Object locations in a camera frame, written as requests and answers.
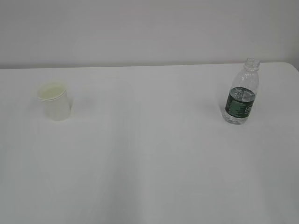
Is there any clear water bottle green label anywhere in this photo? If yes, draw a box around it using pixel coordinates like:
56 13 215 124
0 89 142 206
222 58 260 125

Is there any white paper cup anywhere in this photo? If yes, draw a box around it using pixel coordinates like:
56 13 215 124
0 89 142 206
37 82 71 121

